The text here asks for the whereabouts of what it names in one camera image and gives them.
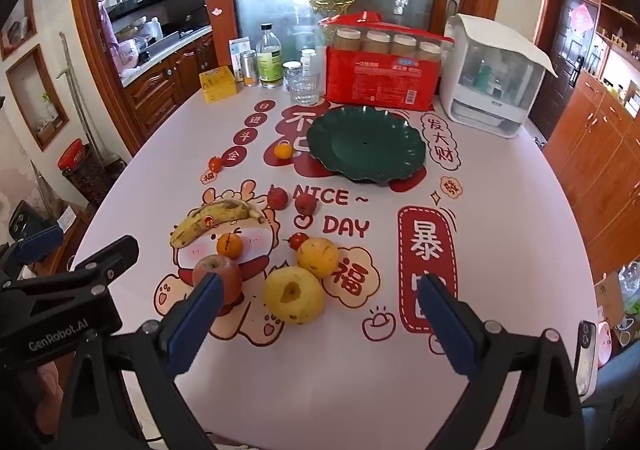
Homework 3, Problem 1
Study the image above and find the spotted yellow banana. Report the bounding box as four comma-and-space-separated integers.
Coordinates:
169, 198, 266, 249

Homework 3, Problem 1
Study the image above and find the yellow spotted orange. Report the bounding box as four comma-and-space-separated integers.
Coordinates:
296, 237, 340, 280

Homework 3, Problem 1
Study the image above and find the glass bottle green label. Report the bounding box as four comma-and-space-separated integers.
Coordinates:
256, 23, 284, 89

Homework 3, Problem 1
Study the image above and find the dark wooden door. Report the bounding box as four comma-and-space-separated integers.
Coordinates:
529, 0, 604, 141

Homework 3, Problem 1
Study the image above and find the wooden framed wall niche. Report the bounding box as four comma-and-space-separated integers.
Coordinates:
5, 44, 71, 152

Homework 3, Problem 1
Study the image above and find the silver metal can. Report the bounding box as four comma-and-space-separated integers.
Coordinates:
240, 50, 258, 87

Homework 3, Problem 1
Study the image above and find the wooden sideboard cabinet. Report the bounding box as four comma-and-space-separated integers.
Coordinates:
542, 70, 640, 272

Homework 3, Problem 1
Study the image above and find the white countertop appliance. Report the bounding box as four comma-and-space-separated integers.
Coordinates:
439, 13, 559, 139

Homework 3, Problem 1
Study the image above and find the jar with red lid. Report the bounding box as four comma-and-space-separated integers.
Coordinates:
57, 139, 102, 202

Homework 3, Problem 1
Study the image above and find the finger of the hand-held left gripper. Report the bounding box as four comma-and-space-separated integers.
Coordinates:
69, 235, 141, 283
16, 225, 65, 262

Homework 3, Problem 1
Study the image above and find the wooden kitchen base cabinet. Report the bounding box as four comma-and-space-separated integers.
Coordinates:
121, 32, 222, 152

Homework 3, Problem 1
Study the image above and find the yellow box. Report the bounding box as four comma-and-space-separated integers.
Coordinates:
199, 66, 240, 105

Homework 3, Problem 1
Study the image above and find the red apple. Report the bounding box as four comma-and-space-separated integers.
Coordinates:
192, 254, 244, 306

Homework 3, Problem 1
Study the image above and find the cardboard box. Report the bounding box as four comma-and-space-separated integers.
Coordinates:
594, 272, 627, 327

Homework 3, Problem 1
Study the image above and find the pink rice cooker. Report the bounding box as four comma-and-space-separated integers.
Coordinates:
116, 37, 141, 74

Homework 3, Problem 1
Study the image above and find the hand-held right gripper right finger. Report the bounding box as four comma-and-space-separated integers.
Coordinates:
417, 274, 587, 450

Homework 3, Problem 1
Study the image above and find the red paper cup package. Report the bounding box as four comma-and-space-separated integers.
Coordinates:
318, 12, 455, 112

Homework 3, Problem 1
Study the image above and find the yellow lemon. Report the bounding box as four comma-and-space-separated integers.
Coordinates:
264, 266, 326, 325

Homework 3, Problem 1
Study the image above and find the clear glass tumbler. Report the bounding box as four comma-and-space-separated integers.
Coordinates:
285, 67, 321, 106

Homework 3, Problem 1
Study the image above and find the dark green scalloped plate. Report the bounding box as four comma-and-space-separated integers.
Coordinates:
306, 106, 429, 184

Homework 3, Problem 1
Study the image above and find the smartphone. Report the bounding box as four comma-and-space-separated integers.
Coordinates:
575, 321, 599, 397

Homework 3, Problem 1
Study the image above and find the white and blue carton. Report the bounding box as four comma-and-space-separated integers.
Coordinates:
229, 37, 251, 81

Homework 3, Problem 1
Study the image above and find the wooden display shelf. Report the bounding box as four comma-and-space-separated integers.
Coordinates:
596, 0, 640, 117

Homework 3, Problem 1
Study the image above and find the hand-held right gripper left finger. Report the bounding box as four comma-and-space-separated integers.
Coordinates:
52, 274, 236, 450

